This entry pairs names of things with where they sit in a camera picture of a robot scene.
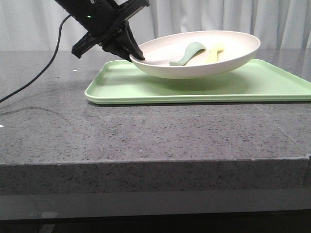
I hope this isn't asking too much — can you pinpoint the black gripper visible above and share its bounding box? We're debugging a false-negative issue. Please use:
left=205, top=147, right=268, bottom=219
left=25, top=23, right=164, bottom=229
left=71, top=0, right=149, bottom=61

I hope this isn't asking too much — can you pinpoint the beige round plate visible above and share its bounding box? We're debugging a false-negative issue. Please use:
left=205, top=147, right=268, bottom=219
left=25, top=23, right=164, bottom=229
left=130, top=31, right=261, bottom=79

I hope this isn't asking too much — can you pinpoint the yellow plastic fork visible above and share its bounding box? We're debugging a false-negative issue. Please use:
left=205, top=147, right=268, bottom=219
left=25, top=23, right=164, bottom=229
left=206, top=43, right=225, bottom=64

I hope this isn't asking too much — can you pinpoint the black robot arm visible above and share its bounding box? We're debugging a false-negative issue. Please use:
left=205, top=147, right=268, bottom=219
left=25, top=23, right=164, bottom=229
left=57, top=0, right=150, bottom=61

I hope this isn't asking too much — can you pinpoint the light green tray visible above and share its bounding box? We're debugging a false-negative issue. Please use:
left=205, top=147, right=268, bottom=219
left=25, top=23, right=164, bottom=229
left=85, top=59, right=311, bottom=105

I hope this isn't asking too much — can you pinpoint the mint green spoon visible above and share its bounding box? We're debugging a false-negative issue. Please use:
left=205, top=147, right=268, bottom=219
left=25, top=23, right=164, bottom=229
left=169, top=42, right=206, bottom=66

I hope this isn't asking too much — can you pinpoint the grey curtain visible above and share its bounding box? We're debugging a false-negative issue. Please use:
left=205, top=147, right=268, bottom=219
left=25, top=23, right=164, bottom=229
left=0, top=0, right=311, bottom=51

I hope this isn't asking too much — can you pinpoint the black cable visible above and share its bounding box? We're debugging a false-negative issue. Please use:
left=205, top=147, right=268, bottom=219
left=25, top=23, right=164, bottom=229
left=0, top=15, right=73, bottom=103

